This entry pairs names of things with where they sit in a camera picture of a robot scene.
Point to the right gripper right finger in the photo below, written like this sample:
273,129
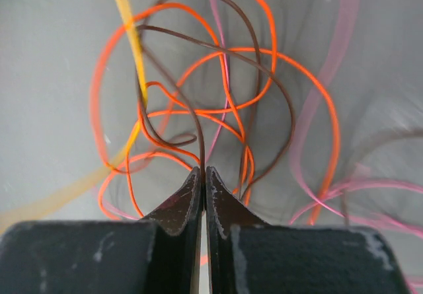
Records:
248,255

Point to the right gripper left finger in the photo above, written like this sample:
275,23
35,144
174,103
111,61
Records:
156,254

